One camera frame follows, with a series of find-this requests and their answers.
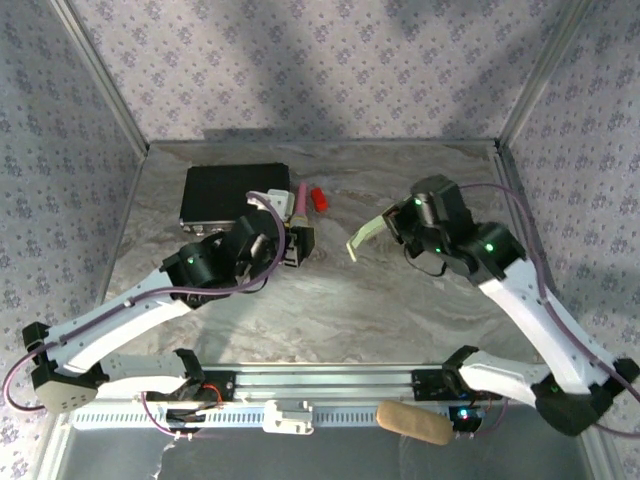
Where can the light green paper box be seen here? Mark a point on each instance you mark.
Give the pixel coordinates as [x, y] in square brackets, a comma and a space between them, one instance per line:
[367, 232]

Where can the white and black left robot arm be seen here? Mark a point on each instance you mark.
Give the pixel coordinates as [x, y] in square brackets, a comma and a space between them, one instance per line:
[125, 310]

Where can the pink toy microphone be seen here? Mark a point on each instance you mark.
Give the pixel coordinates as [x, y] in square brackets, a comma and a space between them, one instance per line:
[302, 197]

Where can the small red cylinder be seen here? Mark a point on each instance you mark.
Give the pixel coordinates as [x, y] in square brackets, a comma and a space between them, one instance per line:
[320, 197]

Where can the black hard case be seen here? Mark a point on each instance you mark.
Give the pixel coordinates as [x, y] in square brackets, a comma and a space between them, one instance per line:
[225, 195]

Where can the white plastic clip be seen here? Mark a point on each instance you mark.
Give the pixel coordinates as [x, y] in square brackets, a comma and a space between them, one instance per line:
[287, 417]

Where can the tan foam roll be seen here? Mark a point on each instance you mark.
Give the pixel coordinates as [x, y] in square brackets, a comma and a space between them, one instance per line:
[415, 422]

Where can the small circuit board with LED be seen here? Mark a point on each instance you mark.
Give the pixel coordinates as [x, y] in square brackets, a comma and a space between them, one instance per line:
[465, 417]

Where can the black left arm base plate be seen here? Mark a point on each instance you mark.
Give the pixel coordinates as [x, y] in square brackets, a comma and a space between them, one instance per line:
[222, 386]

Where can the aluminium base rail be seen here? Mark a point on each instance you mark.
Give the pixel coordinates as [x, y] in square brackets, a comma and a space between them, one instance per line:
[325, 382]

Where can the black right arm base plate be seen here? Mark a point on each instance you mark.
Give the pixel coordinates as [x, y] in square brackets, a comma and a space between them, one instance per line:
[425, 386]

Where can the aluminium frame post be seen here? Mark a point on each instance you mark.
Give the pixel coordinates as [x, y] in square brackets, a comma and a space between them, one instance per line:
[100, 75]
[545, 75]

